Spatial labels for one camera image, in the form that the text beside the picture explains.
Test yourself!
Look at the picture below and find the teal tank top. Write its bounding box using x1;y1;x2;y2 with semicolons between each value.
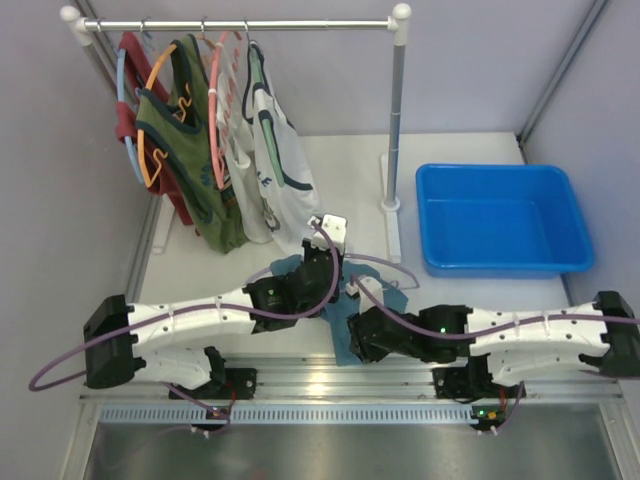
269;253;411;368

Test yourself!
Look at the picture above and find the lavender plastic hanger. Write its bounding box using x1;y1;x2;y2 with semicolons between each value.
344;253;421;290

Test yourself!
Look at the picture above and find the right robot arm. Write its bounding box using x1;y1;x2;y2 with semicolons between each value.
348;291;639;403

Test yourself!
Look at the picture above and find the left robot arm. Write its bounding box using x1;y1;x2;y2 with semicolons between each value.
83;240;343;397

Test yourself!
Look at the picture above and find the white navy-trimmed tank top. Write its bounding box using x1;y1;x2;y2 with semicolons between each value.
242;40;324;256

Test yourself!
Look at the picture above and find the white shirt on pink hanger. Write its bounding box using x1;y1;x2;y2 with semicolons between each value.
216;32;272;244

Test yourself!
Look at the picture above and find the green tank top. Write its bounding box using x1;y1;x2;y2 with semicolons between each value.
136;34;248;254

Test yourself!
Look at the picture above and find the orange hanger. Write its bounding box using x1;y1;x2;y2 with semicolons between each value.
135;42;180;190

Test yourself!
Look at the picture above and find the mint green hanger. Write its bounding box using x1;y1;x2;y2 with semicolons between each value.
249;45;284;187

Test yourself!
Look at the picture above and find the red tank top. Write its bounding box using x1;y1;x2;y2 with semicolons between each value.
115;32;193;226

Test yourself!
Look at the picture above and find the pink hanger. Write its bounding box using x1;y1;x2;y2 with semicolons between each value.
208;31;229;191

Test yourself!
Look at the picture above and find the light blue hanger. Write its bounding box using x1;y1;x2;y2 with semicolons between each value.
116;49;144;184

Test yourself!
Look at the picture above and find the blue plastic bin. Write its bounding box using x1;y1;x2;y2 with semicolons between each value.
415;164;595;279

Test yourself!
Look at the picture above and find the white clothes rack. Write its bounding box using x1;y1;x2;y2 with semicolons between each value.
60;1;412;264

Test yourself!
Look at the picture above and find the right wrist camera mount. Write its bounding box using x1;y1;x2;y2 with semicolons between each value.
345;276;384;314

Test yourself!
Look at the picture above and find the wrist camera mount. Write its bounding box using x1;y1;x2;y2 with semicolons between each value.
307;214;347;255
345;276;384;314

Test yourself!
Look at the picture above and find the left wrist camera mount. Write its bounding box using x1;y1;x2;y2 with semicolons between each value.
307;214;347;255

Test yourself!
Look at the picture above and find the aluminium mounting rail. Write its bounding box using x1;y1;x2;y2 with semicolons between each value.
224;354;622;403

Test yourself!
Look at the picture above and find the slotted cable duct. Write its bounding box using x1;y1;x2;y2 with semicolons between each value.
99;404;502;425

